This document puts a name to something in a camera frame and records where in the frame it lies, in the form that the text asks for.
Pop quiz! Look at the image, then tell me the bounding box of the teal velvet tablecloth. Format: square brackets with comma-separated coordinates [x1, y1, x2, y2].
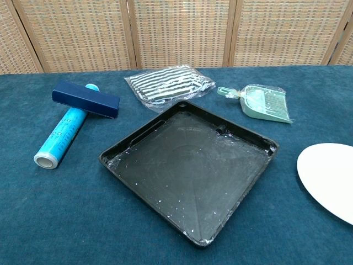
[0, 64, 353, 265]

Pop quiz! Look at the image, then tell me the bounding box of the white round plate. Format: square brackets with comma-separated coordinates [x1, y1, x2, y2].
[296, 142, 353, 226]

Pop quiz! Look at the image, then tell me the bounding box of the light blue film roll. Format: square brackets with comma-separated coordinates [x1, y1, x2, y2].
[33, 83, 100, 169]

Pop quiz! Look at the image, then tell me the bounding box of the woven rattan folding screen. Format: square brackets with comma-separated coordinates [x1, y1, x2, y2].
[0, 0, 353, 75]

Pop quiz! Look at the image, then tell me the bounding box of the black square plastic tray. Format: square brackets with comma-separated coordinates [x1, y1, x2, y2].
[98, 100, 280, 248]

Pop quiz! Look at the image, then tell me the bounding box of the striped cloth in plastic bag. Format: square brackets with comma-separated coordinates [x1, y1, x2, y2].
[124, 67, 216, 114]

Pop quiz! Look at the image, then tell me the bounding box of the dark blue rectangular box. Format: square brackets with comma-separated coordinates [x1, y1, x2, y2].
[51, 80, 121, 120]

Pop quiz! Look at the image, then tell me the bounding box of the mint green dustpan brush set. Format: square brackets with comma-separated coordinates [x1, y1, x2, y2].
[217, 84, 295, 124]

